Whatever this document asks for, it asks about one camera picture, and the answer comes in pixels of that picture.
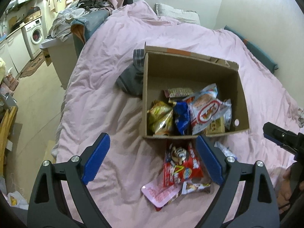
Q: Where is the white blue chip bag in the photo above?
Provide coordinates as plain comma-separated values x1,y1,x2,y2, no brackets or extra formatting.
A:
214,141,238,160

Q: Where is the brown chocolate bar packet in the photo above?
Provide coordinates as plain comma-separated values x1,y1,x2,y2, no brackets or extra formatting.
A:
181,181,211,195

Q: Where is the white red logo bag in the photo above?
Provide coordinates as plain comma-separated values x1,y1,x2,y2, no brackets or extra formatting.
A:
183,83,231,135

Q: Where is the red cartoon snack bag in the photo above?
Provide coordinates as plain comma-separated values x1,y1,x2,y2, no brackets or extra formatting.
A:
163,141,203,187

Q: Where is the blue white snack bag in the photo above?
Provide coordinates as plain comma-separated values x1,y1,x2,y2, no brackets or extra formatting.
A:
173,100,191,135

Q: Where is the pink snack packet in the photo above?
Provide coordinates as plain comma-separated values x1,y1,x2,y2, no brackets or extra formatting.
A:
141,174,182,211

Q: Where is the person's right hand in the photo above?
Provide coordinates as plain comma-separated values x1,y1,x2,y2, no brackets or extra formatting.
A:
277,164,293,214

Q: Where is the pink patterned cloth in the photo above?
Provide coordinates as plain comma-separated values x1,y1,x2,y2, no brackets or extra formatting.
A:
297,108,304,128

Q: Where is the white plastic bag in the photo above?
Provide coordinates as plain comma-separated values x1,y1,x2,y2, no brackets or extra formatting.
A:
7,191,29,210

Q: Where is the yellow brown snack packet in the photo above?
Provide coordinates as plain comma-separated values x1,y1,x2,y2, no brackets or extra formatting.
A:
205,116,225,135

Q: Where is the silver grey snack bag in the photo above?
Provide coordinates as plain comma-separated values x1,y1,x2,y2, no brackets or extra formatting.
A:
223,99,232,130

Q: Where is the teal bed edge cushion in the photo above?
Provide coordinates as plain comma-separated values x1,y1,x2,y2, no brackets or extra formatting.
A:
224,25,279,74

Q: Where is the pink bed duvet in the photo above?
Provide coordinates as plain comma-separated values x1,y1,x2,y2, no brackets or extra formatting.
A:
55,1,300,227

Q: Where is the yellow snack bag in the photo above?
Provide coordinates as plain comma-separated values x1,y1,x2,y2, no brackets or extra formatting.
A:
147,100,173,136

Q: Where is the brown cardboard box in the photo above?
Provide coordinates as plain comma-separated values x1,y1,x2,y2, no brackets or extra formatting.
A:
139,42,250,140

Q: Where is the patterned floor mat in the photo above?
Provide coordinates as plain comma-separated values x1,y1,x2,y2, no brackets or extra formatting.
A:
18,52,45,79

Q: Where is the white pillow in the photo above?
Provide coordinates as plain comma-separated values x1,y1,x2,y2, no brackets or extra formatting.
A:
155,3,200,25

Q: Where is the grey striped garment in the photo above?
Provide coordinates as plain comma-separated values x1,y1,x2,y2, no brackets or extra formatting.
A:
115,49,145,97

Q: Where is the white kitchen cabinet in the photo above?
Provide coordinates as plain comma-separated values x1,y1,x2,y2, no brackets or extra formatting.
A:
1,29,30,77

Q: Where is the white washing machine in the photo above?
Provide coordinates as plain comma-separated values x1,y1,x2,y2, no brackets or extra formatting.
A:
22,17,44,61

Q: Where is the pile of clothes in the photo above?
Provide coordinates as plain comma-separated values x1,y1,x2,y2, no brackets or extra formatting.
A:
47,0,113,42

